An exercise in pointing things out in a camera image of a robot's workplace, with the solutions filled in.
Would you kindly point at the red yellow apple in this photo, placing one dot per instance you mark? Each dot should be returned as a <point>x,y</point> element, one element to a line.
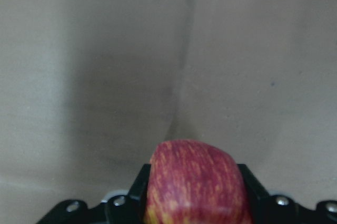
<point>194,182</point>

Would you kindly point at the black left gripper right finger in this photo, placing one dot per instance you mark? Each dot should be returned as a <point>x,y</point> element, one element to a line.
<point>278,208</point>

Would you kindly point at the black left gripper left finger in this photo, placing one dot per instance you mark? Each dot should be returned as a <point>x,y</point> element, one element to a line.
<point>121,208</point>

